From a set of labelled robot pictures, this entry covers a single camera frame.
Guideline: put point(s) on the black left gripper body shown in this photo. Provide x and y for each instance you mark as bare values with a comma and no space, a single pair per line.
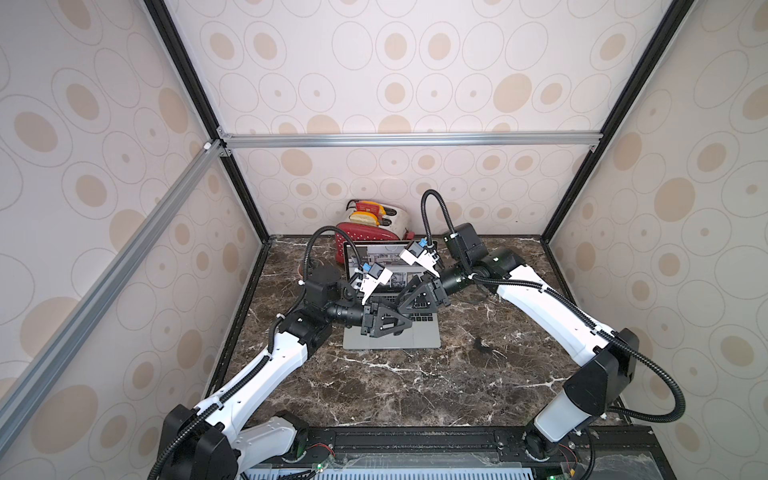
366,321

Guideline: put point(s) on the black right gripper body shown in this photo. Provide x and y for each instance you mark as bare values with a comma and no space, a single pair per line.
434,288

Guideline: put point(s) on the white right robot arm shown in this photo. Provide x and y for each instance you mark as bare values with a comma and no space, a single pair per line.
607,358

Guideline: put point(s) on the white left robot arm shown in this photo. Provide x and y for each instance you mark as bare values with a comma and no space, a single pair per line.
252,372

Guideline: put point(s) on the silver laptop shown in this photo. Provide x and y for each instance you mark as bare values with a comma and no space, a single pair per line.
423,332

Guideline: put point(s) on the red polka dot toaster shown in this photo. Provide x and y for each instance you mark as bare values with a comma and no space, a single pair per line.
367,220

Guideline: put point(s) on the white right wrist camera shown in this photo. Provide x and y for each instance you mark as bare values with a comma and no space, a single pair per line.
421,253

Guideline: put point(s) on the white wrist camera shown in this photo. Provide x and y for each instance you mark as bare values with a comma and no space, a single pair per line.
421,253
368,277

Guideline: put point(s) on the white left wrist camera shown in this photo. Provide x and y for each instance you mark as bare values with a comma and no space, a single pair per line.
368,277

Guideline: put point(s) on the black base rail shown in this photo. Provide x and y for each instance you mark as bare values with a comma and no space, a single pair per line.
603,452

